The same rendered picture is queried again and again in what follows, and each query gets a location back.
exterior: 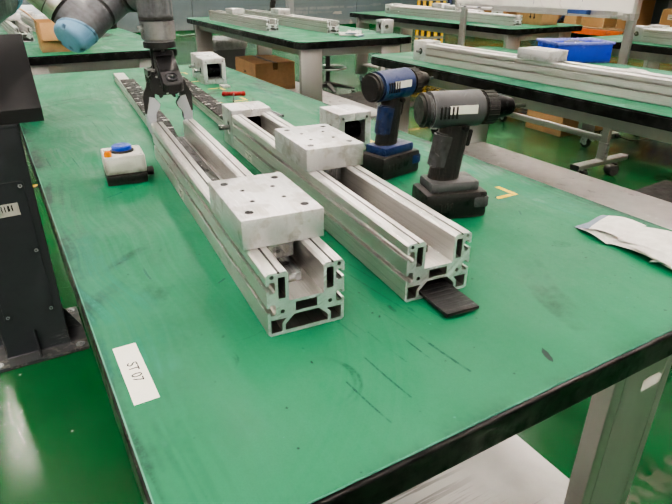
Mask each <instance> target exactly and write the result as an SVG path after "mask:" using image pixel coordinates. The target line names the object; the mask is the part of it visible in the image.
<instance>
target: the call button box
mask: <svg viewBox="0 0 672 504"><path fill-rule="evenodd" d="M131 146H132V149H130V150H127V151H120V152H117V151H112V150H111V148H102V149H100V152H101V158H102V163H103V169H104V174H105V177H106V180H107V183H108V186H116V185H124V184H131V183H139V182H147V181H148V180H149V179H148V175H149V174H154V168H153V166H146V159H145V154H144V153H143V151H142V149H141V148H140V146H139V145H131ZM104 151H110V152H111V153H112V157H108V158H105V157H104Z"/></svg>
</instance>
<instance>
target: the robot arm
mask: <svg viewBox="0 0 672 504"><path fill-rule="evenodd" d="M26 1H28V2H29V3H30V4H31V5H33V6H34V7H35V8H36V9H38V10H39V11H40V12H41V13H42V14H44V15H45V16H46V17H47V18H49V19H50V20H51V21H53V22H54V23H55V25H54V33H55V36H56V37H57V39H58V40H60V41H61V43H62V45H63V46H64V47H66V48H67V49H69V50H70V51H72V52H75V53H82V52H85V51H86V50H88V49H89V48H90V47H91V46H93V45H94V44H96V43H97V42H98V40H99V39H100V38H101V37H102V36H103V35H104V34H105V33H106V32H107V31H108V30H109V29H110V28H111V27H112V26H114V25H115V24H116V23H117V22H118V21H119V20H120V19H121V18H122V17H123V16H124V15H126V14H127V13H128V12H137V13H138V19H139V24H140V26H137V30H141V39H142V40H145V41H143V48H146V49H150V57H151V64H152V66H151V67H148V68H144V74H145V81H146V86H145V89H144V90H143V94H142V100H143V104H144V109H145V116H146V122H147V126H148V129H149V131H150V133H151V135H152V133H154V132H153V131H152V129H151V123H153V122H157V116H156V115H157V112H158V111H159V109H160V103H159V102H158V101H157V100H156V99H155V94H157V95H159V97H160V98H162V97H163V95H172V96H173V97H176V95H175V94H178V98H177V100H176V104H177V106H178V107H179V108H180V109H181V111H182V116H183V118H184V119H187V120H189V119H193V103H192V94H191V91H190V89H189V87H188V86H187V85H186V82H185V80H184V79H183V78H182V75H181V72H180V69H179V67H178V64H177V61H176V58H175V55H174V52H173V51H172V50H168V48H174V47H176V43H175V40H174V39H176V34H175V25H174V19H173V10H172V1H171V0H26ZM22 2H23V0H0V24H1V23H2V22H3V21H5V20H6V19H7V18H8V17H10V16H12V15H14V14H15V13H16V12H17V10H18V9H19V8H20V7H21V5H22ZM154 134H155V133H154Z"/></svg>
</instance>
